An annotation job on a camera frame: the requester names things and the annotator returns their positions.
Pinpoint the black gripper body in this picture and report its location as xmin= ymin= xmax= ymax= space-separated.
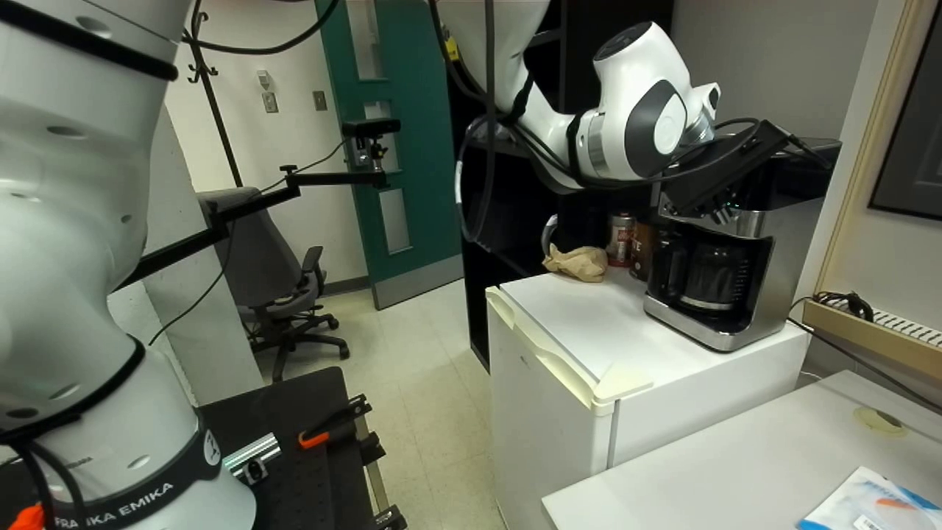
xmin=709 ymin=114 xmax=792 ymax=171

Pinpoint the black and silver coffee maker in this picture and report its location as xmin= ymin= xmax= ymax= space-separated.
xmin=641 ymin=136 xmax=846 ymax=355

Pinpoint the brown Van Houtte coffee can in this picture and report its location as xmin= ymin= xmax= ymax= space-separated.
xmin=631 ymin=214 xmax=664 ymax=283

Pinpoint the dark framed picture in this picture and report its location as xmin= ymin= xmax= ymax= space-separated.
xmin=865 ymin=27 xmax=942 ymax=224

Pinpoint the beige baseboard heater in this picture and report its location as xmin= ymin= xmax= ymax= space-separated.
xmin=800 ymin=292 xmax=942 ymax=384

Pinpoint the black shelving unit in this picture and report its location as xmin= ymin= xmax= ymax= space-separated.
xmin=444 ymin=0 xmax=681 ymax=371

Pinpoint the white mini fridge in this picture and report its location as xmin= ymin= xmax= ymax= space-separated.
xmin=484 ymin=267 xmax=818 ymax=530

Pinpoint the green door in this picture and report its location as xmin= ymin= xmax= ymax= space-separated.
xmin=316 ymin=0 xmax=466 ymax=312

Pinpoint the blue and white paper packet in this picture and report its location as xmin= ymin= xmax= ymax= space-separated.
xmin=796 ymin=465 xmax=942 ymax=530

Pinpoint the black office chair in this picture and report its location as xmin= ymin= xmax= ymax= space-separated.
xmin=238 ymin=245 xmax=354 ymax=382

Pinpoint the orange and black clamp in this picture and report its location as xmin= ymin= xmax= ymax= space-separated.
xmin=296 ymin=390 xmax=378 ymax=452

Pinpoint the black thin pole stand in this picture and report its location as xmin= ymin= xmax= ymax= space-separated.
xmin=187 ymin=0 xmax=249 ymax=187

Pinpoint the black robot cart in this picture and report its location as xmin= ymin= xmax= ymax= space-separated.
xmin=0 ymin=362 xmax=409 ymax=530

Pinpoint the black cable bundle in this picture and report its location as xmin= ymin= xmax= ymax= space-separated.
xmin=811 ymin=287 xmax=878 ymax=323

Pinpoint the black exterior camera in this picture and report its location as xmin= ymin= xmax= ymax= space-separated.
xmin=340 ymin=114 xmax=407 ymax=172

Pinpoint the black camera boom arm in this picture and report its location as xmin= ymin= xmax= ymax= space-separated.
xmin=116 ymin=161 xmax=394 ymax=292

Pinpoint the black overhead cable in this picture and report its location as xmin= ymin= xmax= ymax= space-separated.
xmin=181 ymin=0 xmax=341 ymax=58

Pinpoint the silver metal bracket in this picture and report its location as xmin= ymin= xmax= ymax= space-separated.
xmin=222 ymin=432 xmax=282 ymax=480

